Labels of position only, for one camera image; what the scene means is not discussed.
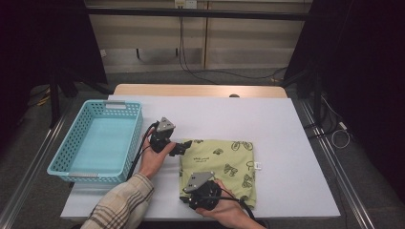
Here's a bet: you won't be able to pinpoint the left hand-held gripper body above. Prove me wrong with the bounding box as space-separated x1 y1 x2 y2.
149 116 180 155

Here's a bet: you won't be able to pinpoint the hand-held gripper cable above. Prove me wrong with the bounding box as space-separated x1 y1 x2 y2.
203 195 266 228
126 120 160 181

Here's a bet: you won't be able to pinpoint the white wall socket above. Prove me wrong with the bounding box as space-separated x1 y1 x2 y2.
174 0 199 10

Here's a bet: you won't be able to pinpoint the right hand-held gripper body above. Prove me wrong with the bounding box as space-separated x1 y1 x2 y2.
180 171 224 212

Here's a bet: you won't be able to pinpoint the aluminium rail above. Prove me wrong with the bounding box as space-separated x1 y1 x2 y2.
0 111 70 229
299 99 377 229

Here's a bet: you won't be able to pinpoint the white coiled cable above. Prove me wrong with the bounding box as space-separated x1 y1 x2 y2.
330 128 352 150

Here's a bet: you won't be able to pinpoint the black floor cables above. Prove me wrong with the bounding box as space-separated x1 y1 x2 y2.
304 108 343 140

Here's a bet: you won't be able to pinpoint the white cable with adapter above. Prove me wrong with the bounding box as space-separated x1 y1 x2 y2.
321 94 349 132

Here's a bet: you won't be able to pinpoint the black curtain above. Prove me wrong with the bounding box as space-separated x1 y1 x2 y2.
283 0 405 195
0 0 108 154

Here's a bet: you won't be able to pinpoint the black stand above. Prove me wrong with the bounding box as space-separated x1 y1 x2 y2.
47 66 113 129
280 68 324 128

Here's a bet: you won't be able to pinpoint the left hand-held gripper cable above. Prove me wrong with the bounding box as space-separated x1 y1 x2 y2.
126 120 160 181

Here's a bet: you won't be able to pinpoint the person's left hand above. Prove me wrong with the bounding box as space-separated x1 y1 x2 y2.
138 136 177 180

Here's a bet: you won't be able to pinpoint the black horizontal bar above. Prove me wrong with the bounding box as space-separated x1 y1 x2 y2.
85 7 314 22

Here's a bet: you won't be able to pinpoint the light blue plastic basket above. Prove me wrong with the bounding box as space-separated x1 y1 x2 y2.
47 99 144 185

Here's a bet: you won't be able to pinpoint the white table board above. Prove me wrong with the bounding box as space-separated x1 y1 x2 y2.
60 94 341 221

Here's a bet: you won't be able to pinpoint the person's right hand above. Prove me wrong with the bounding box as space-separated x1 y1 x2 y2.
194 178 254 228

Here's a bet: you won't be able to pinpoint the right hand-held gripper cable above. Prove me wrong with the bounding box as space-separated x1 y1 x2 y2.
203 195 266 228

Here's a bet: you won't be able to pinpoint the green printed baby romper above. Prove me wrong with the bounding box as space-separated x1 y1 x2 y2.
179 138 263 209

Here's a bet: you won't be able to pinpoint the black wall cable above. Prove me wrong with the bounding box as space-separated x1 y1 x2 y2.
178 15 288 85

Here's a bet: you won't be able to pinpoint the yellow floor cable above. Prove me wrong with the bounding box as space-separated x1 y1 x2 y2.
36 89 52 107

